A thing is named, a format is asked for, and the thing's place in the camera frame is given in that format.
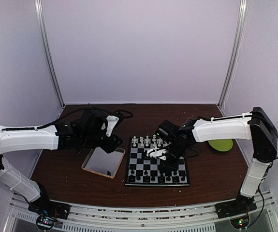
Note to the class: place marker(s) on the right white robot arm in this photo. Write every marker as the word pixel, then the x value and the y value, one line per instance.
pixel 254 131

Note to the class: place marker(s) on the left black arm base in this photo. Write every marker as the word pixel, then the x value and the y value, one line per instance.
pixel 49 215

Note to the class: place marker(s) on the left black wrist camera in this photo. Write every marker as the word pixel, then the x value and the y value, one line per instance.
pixel 90 121

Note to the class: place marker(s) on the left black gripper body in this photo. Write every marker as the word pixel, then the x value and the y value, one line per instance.
pixel 92 139

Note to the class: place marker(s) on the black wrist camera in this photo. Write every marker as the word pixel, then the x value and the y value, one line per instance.
pixel 90 121
pixel 167 131

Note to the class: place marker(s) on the right aluminium frame post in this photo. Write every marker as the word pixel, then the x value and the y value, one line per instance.
pixel 238 40

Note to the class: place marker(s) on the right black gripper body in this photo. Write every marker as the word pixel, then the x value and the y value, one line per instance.
pixel 177 150

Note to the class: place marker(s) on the aluminium frame post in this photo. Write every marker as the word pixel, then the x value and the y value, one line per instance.
pixel 48 56
pixel 238 40

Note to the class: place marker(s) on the aluminium front rail frame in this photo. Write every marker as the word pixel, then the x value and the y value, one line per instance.
pixel 189 218

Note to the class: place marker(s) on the left aluminium frame post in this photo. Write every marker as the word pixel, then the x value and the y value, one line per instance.
pixel 48 56

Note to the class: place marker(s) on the white queen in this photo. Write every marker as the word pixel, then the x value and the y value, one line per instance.
pixel 154 138

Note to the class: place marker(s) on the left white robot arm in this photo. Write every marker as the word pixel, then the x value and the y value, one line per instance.
pixel 27 140

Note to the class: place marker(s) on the black rook corner piece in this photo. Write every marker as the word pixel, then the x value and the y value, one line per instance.
pixel 130 178

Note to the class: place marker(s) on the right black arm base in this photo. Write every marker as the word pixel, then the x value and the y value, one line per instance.
pixel 237 212

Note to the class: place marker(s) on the wooden tray with mirror base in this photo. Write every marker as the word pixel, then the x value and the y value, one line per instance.
pixel 99 162

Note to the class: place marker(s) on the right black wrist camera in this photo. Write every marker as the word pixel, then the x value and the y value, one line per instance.
pixel 167 131

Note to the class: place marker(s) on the green plate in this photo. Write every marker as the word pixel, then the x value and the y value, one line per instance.
pixel 221 145

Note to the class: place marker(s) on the black and grey chessboard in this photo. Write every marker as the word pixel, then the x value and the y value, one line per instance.
pixel 137 161

